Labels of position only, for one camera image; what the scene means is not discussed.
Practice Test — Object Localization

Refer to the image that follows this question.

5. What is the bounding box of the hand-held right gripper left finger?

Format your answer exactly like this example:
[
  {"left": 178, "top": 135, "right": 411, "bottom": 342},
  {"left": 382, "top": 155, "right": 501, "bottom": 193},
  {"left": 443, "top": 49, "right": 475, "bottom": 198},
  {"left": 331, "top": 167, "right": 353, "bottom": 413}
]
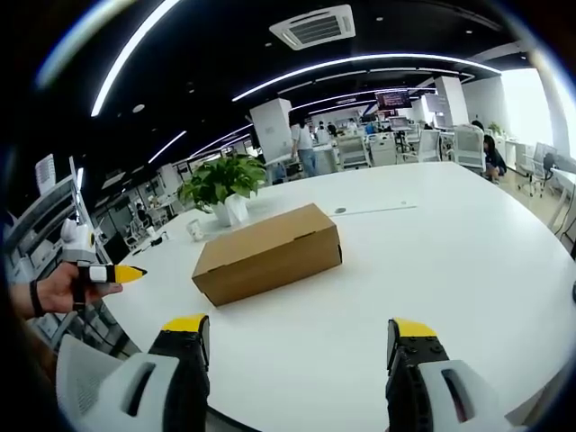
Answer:
[{"left": 92, "top": 313, "right": 212, "bottom": 432}]

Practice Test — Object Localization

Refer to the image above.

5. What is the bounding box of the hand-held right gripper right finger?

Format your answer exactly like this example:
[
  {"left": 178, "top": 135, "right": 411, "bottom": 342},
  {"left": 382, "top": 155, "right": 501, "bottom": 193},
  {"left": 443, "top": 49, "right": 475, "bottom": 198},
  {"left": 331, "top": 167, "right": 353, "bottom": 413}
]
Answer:
[{"left": 384, "top": 317, "right": 526, "bottom": 432}]

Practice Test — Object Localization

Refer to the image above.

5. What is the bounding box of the brown cardboard shoe box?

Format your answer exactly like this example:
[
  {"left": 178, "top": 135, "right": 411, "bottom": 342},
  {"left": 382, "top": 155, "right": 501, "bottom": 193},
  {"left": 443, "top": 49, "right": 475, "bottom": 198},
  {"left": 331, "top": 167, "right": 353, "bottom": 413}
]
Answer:
[{"left": 191, "top": 202, "right": 342, "bottom": 308}]

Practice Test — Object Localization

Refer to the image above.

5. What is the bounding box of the person's left hand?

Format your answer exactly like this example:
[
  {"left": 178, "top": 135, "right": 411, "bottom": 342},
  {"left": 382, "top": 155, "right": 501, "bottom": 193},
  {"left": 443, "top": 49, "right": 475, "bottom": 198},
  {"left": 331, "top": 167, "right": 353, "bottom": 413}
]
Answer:
[{"left": 35, "top": 260, "right": 123, "bottom": 319}]

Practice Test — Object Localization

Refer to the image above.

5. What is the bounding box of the white shelf rack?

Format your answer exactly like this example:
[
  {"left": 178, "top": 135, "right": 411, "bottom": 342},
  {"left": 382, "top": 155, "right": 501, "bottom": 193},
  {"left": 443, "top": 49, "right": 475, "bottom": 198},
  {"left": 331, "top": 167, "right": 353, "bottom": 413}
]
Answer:
[{"left": 4, "top": 153, "right": 95, "bottom": 289}]

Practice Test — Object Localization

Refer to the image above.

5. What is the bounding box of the black wristband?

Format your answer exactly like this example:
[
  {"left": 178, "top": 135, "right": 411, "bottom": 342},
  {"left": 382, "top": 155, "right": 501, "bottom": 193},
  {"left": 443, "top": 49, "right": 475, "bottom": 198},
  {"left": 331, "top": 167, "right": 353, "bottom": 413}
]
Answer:
[{"left": 28, "top": 279, "right": 45, "bottom": 319}]

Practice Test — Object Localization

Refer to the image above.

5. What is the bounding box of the white mesh chair back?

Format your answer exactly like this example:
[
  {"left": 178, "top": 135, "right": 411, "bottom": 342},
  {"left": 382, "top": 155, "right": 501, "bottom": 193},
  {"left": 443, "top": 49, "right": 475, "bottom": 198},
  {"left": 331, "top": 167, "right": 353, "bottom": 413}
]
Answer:
[{"left": 55, "top": 333, "right": 136, "bottom": 432}]

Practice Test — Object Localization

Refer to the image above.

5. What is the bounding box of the white plant pot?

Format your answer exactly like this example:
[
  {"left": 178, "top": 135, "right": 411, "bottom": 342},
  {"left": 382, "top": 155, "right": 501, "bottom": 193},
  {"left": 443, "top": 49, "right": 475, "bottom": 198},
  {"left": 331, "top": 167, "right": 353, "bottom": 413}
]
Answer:
[{"left": 210, "top": 193, "right": 249, "bottom": 228}]

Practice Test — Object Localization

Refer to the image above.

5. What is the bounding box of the green potted plant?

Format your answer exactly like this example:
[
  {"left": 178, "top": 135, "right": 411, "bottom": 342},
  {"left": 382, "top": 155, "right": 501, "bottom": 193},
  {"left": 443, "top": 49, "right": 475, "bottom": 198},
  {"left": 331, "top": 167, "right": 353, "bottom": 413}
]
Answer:
[{"left": 176, "top": 153, "right": 268, "bottom": 214}]

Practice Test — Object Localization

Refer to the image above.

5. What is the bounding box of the white office chair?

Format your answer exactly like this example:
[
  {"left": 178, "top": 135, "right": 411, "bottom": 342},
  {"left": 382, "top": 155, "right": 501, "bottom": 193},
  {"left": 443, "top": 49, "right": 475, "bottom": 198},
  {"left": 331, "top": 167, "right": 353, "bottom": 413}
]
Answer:
[
  {"left": 336, "top": 133, "right": 372, "bottom": 171},
  {"left": 452, "top": 124, "right": 488, "bottom": 175},
  {"left": 517, "top": 141, "right": 559, "bottom": 198},
  {"left": 416, "top": 129, "right": 442, "bottom": 163}
]

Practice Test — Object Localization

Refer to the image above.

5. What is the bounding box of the hanging monitor screen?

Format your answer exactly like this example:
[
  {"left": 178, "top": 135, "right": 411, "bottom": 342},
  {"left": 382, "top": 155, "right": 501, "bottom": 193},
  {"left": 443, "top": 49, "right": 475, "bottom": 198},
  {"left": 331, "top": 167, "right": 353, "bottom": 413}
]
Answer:
[{"left": 375, "top": 89, "right": 413, "bottom": 111}]

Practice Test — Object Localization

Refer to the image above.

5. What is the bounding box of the ceiling air conditioner vent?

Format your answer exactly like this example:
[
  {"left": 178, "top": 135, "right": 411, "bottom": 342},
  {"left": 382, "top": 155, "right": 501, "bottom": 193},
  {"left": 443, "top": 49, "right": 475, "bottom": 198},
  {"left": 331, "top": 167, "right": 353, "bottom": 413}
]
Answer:
[{"left": 268, "top": 4, "right": 356, "bottom": 51}]

